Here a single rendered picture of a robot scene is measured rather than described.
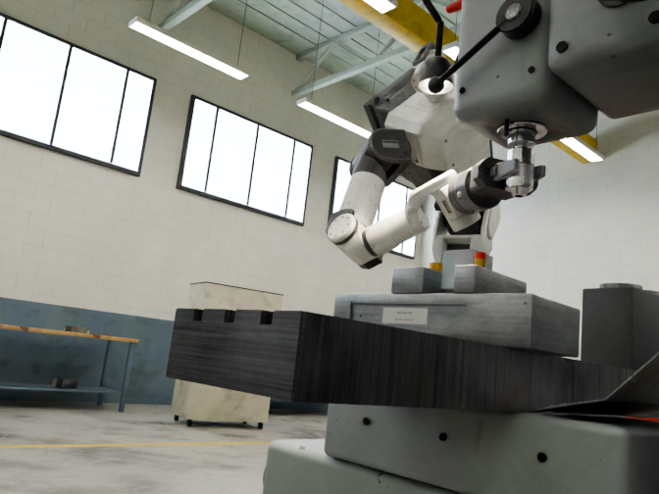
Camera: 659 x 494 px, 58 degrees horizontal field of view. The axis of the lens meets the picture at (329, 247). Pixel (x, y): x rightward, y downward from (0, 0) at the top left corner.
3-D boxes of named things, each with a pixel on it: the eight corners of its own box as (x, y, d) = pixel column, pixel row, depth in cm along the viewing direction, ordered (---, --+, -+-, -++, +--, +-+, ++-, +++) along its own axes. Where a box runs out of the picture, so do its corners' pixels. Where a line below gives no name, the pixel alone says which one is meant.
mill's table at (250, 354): (164, 376, 69) (175, 308, 71) (609, 407, 151) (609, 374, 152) (291, 402, 52) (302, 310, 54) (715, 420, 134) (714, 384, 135)
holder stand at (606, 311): (579, 370, 136) (582, 282, 140) (629, 376, 148) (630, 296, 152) (632, 373, 126) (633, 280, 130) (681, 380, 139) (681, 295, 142)
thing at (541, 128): (487, 129, 106) (487, 124, 106) (512, 144, 112) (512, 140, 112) (532, 119, 100) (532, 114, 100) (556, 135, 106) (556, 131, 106)
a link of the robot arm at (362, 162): (341, 188, 157) (357, 149, 163) (372, 203, 158) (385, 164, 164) (358, 166, 146) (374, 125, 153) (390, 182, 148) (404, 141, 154)
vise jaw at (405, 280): (390, 293, 92) (392, 268, 93) (445, 307, 102) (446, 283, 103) (422, 293, 88) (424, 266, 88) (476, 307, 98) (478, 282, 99)
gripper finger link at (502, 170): (518, 173, 101) (497, 182, 107) (519, 155, 101) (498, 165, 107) (510, 172, 100) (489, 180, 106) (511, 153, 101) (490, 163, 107)
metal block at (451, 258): (440, 288, 91) (443, 250, 92) (462, 295, 95) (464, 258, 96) (470, 288, 87) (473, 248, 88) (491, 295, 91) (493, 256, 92)
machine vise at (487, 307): (329, 335, 99) (337, 270, 101) (387, 343, 109) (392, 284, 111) (530, 348, 74) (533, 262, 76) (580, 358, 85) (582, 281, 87)
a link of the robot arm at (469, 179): (480, 144, 107) (446, 162, 118) (477, 196, 105) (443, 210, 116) (539, 159, 110) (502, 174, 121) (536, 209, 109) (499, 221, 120)
